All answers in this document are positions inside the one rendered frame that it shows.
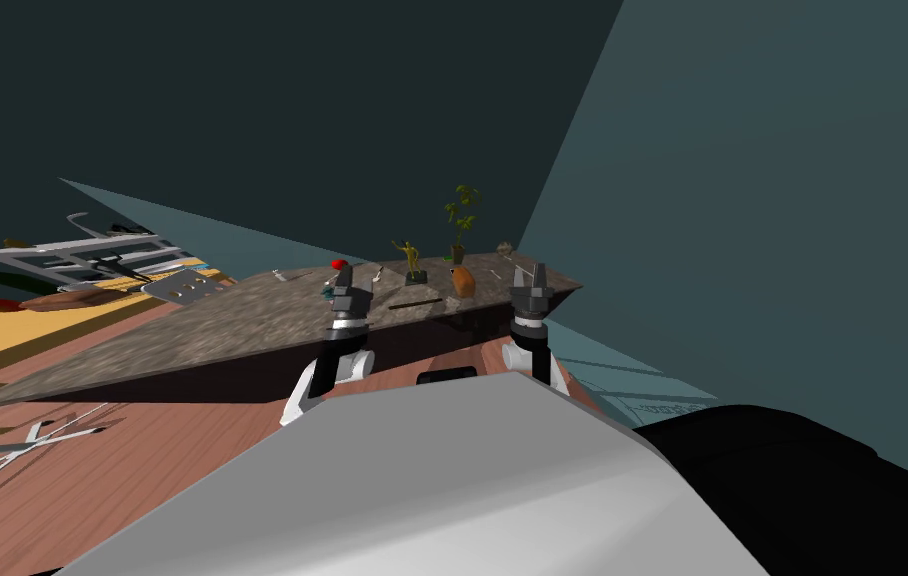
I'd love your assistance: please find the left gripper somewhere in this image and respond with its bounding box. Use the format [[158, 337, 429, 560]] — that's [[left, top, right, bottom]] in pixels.
[[329, 263, 375, 333]]

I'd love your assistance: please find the yellow figurine on dark base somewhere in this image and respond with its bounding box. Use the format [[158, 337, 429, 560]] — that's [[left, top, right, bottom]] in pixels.
[[391, 238, 429, 287]]

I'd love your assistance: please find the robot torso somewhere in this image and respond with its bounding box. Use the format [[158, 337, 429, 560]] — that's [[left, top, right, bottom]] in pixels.
[[60, 366, 769, 576]]

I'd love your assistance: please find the green potted plant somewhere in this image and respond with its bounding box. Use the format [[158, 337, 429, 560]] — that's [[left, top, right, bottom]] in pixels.
[[442, 184, 483, 266]]

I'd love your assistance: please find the grey plate with holes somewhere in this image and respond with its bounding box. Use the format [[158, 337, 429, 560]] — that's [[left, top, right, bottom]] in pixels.
[[140, 267, 225, 305]]

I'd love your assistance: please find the yellow counter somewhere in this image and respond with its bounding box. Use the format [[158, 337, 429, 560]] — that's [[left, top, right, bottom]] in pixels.
[[0, 257, 235, 392]]

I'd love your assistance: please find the white thin-legged frame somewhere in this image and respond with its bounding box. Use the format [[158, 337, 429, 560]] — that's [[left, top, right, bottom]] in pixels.
[[0, 390, 108, 515]]

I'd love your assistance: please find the stone top table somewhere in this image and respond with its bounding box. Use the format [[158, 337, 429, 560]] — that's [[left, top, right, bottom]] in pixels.
[[0, 251, 584, 411]]

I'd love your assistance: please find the brown oblong object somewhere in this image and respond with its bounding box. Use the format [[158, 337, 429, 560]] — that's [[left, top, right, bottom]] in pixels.
[[18, 288, 135, 313]]

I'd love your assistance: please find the grey metal rack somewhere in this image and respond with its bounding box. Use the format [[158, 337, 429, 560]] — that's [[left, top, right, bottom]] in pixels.
[[0, 211, 207, 294]]

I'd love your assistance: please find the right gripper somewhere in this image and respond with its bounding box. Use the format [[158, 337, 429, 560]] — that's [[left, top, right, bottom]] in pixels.
[[508, 262, 556, 329]]

